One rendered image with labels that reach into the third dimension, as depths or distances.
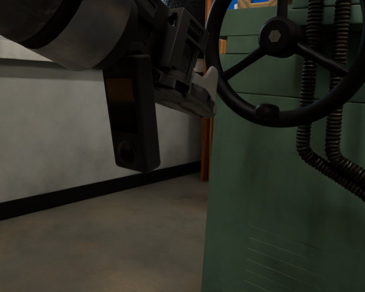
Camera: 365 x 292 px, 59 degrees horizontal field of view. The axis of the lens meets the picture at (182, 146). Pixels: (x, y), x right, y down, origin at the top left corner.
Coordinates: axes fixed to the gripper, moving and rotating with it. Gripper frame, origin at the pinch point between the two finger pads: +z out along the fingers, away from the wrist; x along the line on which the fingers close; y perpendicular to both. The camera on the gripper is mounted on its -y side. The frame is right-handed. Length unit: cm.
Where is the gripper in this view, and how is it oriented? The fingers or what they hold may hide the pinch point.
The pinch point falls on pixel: (206, 115)
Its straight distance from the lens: 44.3
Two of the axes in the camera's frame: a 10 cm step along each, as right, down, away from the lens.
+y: 2.5, -9.6, 0.9
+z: 5.6, 2.2, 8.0
